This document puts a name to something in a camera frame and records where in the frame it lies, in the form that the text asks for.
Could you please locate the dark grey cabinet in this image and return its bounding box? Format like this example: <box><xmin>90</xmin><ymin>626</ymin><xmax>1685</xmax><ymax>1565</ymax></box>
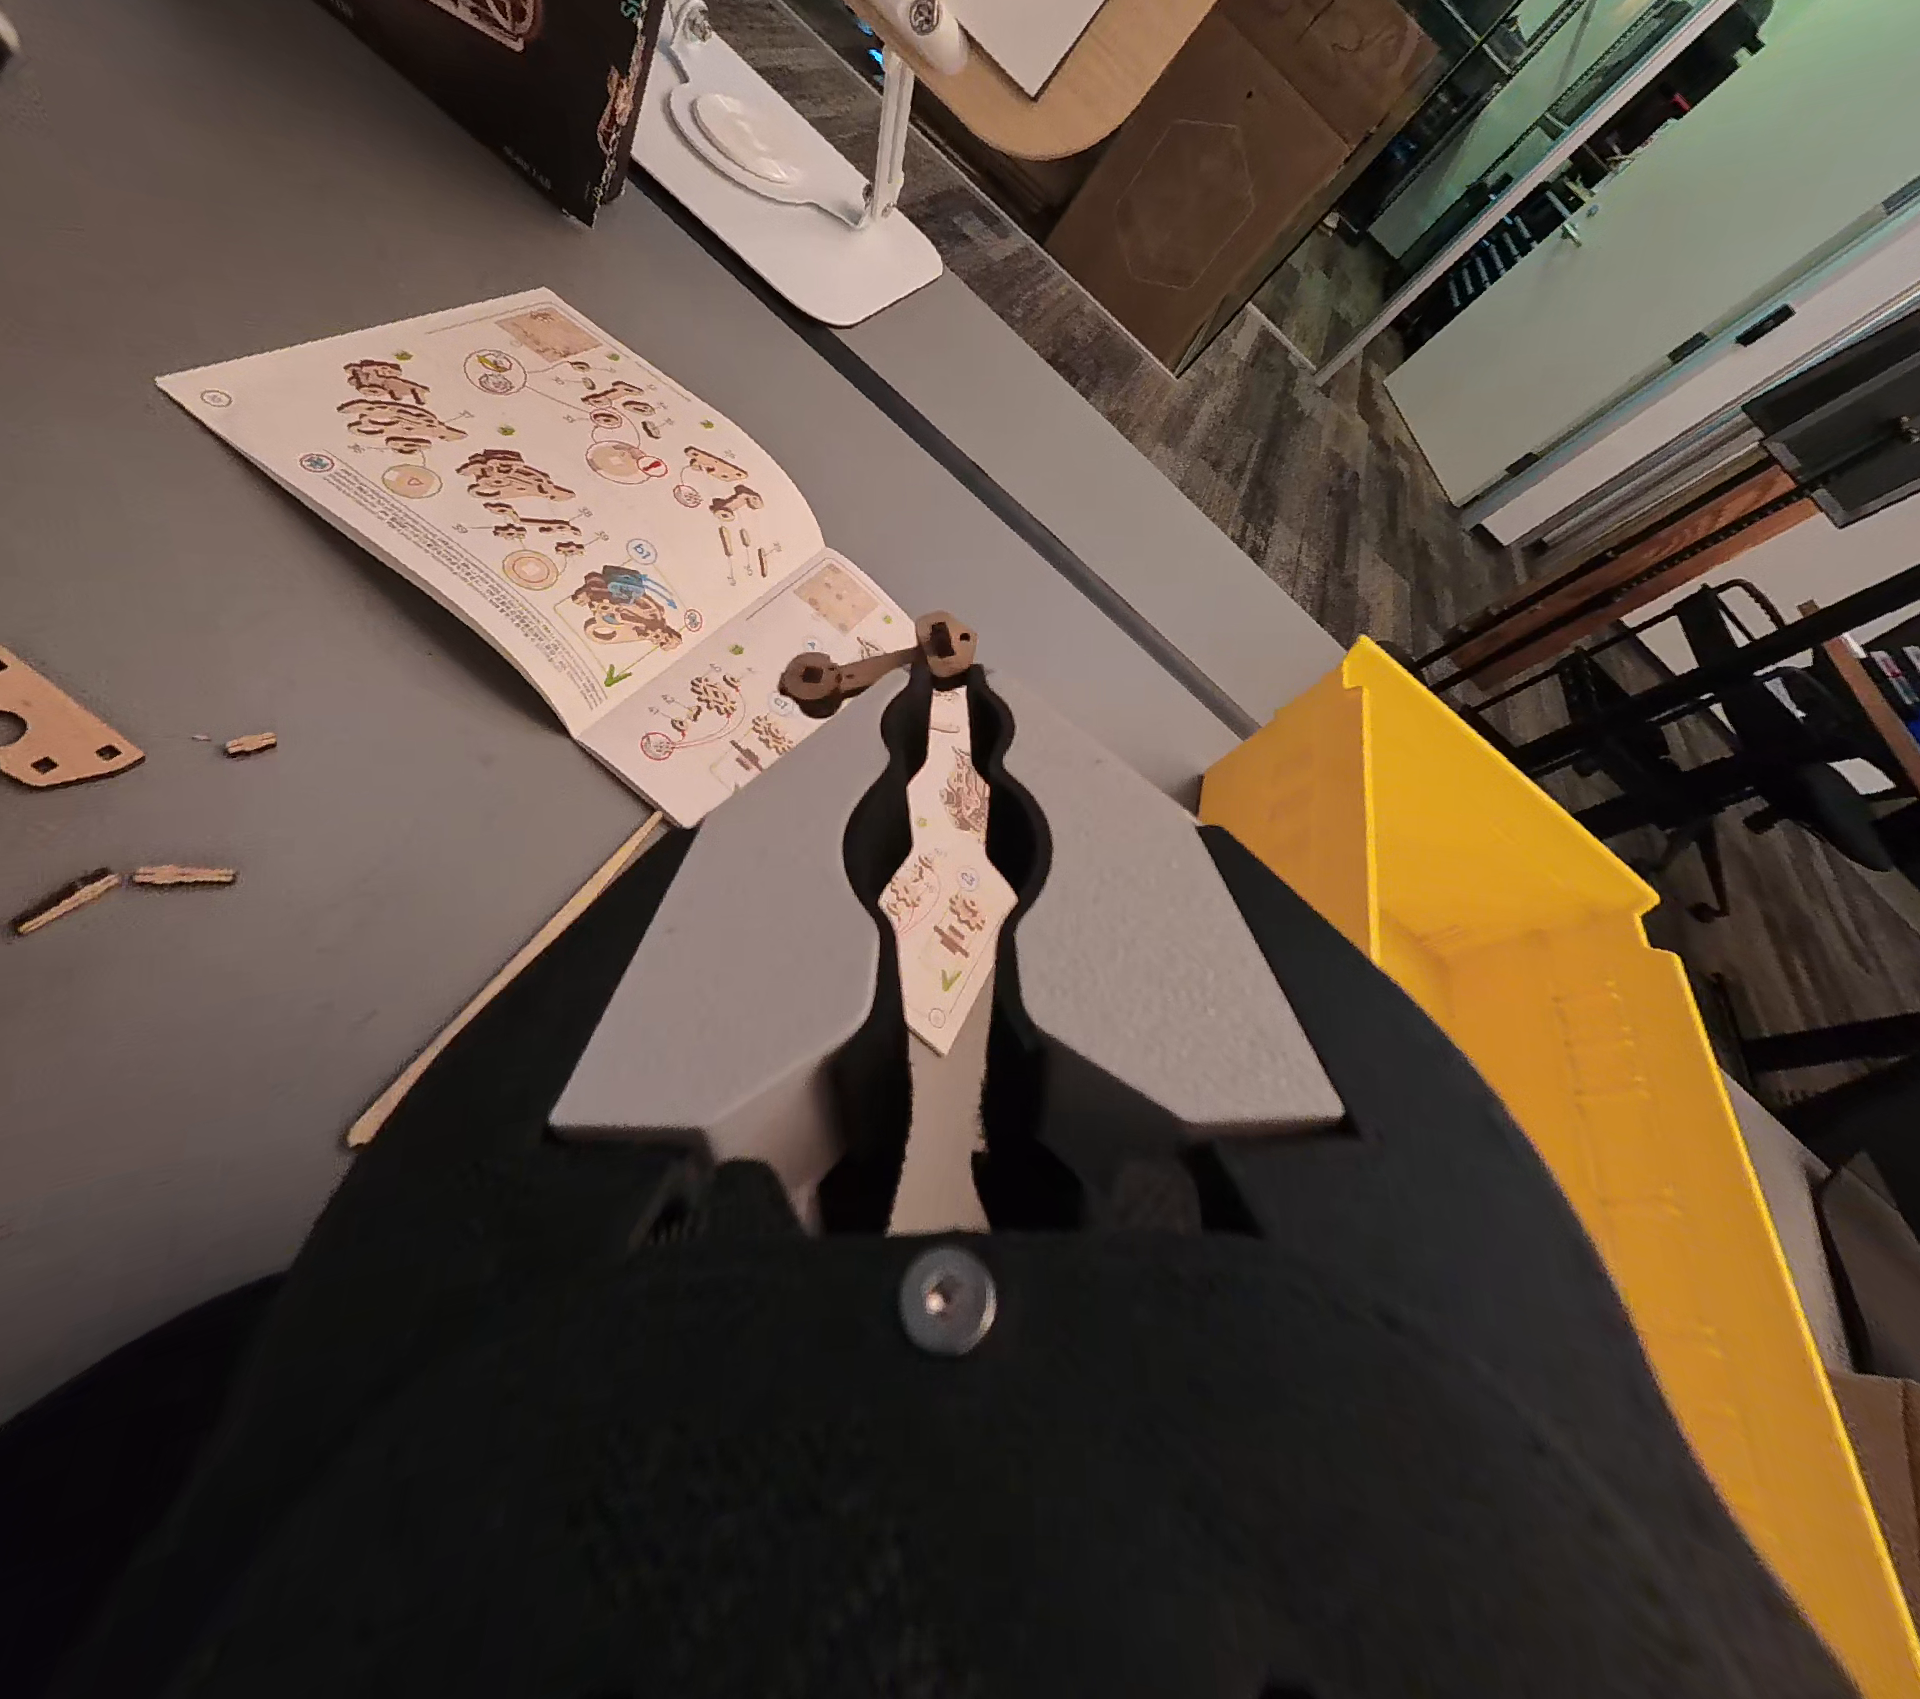
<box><xmin>1743</xmin><ymin>309</ymin><xmax>1920</xmax><ymax>534</ymax></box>

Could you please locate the wooden link arm piece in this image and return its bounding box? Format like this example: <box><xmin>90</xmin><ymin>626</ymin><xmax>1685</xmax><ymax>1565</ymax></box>
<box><xmin>781</xmin><ymin>611</ymin><xmax>980</xmax><ymax>719</ymax></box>

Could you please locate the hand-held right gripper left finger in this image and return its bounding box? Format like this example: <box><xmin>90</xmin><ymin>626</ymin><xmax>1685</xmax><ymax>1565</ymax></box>
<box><xmin>547</xmin><ymin>676</ymin><xmax>937</xmax><ymax>1232</ymax></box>

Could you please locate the open instruction booklet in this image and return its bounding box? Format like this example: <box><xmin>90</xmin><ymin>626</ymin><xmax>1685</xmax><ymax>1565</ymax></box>
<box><xmin>152</xmin><ymin>285</ymin><xmax>1022</xmax><ymax>1054</ymax></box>

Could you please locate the white book stand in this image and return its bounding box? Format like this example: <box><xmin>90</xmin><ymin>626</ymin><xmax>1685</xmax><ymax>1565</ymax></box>
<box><xmin>630</xmin><ymin>0</ymin><xmax>974</xmax><ymax>327</ymax></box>

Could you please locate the black model kit box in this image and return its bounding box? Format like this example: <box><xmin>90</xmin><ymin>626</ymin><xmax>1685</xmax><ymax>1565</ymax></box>
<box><xmin>138</xmin><ymin>0</ymin><xmax>710</xmax><ymax>229</ymax></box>

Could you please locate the brown cardboard box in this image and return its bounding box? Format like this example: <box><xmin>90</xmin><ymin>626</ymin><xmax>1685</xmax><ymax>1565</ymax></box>
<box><xmin>1043</xmin><ymin>0</ymin><xmax>1454</xmax><ymax>376</ymax></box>

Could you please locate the wooden bracket plate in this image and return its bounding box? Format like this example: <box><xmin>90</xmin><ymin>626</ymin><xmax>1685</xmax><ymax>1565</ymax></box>
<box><xmin>0</xmin><ymin>644</ymin><xmax>146</xmax><ymax>790</ymax></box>

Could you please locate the thin wooden strip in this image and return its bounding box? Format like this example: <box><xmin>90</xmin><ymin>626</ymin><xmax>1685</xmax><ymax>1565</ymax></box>
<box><xmin>344</xmin><ymin>813</ymin><xmax>666</xmax><ymax>1149</ymax></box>

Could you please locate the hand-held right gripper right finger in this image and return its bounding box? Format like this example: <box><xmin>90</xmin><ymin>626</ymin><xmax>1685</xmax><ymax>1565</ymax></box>
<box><xmin>966</xmin><ymin>665</ymin><xmax>1342</xmax><ymax>1232</ymax></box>

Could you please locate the yellow plastic bin stack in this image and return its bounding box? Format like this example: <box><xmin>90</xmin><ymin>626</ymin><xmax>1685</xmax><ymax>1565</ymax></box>
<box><xmin>1197</xmin><ymin>636</ymin><xmax>1920</xmax><ymax>1699</ymax></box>

